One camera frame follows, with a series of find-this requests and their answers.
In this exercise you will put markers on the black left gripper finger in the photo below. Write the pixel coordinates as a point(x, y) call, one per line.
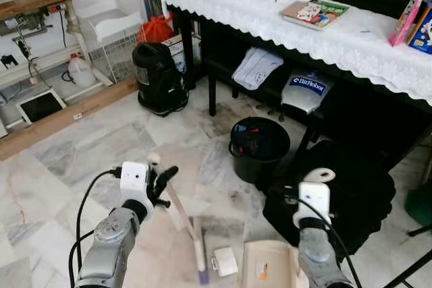
point(170, 172)
point(154, 172)

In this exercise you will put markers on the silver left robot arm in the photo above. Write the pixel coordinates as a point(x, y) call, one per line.
point(108, 247)

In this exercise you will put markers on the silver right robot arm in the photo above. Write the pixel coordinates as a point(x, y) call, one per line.
point(316, 261)

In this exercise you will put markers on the long wooden floor beam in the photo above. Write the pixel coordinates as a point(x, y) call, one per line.
point(61, 123)

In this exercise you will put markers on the black plastic bucket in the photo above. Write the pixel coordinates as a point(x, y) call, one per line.
point(260, 166)

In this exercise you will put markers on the black vacuum cleaner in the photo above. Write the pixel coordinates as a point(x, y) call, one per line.
point(158, 79)

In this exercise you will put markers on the small white box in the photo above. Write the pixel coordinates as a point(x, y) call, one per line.
point(225, 261)

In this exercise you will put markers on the clear plastic jug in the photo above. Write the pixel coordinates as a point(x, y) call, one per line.
point(82, 73)

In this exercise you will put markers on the white framed tablet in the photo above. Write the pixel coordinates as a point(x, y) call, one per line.
point(40, 106)

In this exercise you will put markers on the green container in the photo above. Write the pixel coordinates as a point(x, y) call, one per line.
point(420, 207)

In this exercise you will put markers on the red bag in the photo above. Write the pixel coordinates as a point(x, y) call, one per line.
point(156, 30)

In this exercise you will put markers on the white tray rack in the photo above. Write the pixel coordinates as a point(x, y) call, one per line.
point(111, 21)

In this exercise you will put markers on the grey BitRobot bag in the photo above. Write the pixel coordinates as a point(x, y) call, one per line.
point(307, 96)

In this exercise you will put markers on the black metal stand legs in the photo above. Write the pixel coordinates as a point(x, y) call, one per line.
point(412, 269)

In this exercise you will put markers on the black table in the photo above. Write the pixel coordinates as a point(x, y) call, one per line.
point(351, 119)

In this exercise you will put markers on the large black bag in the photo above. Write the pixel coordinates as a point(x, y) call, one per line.
point(358, 193)

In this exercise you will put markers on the blue Love Letters box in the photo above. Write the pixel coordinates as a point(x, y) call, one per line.
point(422, 32)

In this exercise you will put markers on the wooden sewing table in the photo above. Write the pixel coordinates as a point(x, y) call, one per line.
point(40, 1)

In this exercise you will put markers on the pink box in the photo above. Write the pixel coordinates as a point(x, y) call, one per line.
point(408, 21)

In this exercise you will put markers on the white lace tablecloth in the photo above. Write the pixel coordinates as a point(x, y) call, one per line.
point(337, 45)

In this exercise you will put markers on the colourful picture book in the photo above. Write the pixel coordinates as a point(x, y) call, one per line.
point(324, 13)

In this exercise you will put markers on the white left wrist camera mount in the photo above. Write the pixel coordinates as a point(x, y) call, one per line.
point(133, 179)

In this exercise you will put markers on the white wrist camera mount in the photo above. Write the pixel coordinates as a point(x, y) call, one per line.
point(133, 179)
point(314, 199)

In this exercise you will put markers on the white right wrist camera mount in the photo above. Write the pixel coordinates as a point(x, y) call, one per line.
point(314, 199)

